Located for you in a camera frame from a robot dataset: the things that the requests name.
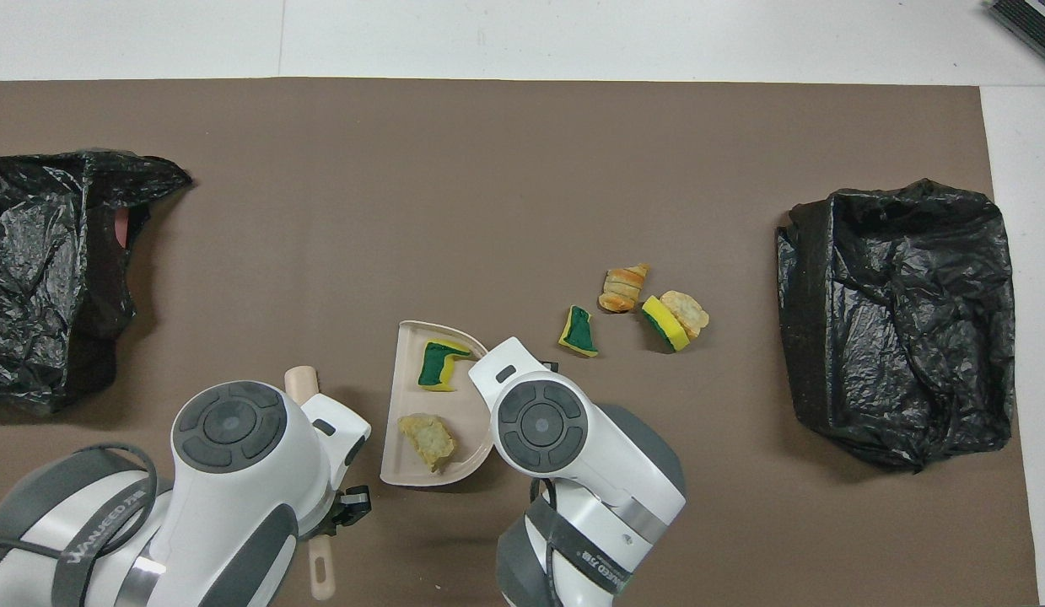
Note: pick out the beige hand brush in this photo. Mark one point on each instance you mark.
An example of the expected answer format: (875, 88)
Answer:
(301, 386)

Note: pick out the striped croissant piece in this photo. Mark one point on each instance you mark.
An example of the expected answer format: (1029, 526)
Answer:
(622, 288)

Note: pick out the beige plastic dustpan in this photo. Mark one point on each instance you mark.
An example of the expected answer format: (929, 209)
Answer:
(404, 405)

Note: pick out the notched green yellow sponge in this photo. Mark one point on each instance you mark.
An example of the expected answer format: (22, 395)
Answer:
(433, 367)

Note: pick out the round pale bread chunk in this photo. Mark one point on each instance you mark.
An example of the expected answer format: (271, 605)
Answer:
(689, 310)

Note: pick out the loose black trash bag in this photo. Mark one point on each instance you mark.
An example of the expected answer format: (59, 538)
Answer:
(33, 278)

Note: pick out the pink plastic bin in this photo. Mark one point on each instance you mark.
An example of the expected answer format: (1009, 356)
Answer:
(121, 229)

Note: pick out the right black trash bag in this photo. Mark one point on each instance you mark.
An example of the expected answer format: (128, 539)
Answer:
(902, 337)

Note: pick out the brown table mat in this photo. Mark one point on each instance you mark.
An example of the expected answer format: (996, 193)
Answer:
(488, 169)

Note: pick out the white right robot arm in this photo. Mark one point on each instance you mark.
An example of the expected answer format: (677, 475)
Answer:
(589, 472)

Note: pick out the thick yellow green sponge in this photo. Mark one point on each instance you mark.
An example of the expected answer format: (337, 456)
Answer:
(664, 324)

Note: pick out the small green yellow sponge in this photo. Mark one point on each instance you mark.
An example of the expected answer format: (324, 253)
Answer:
(579, 333)

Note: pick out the dark ribbed panel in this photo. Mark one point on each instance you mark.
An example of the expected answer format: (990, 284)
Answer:
(1032, 25)

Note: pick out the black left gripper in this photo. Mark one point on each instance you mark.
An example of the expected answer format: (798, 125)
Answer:
(352, 506)

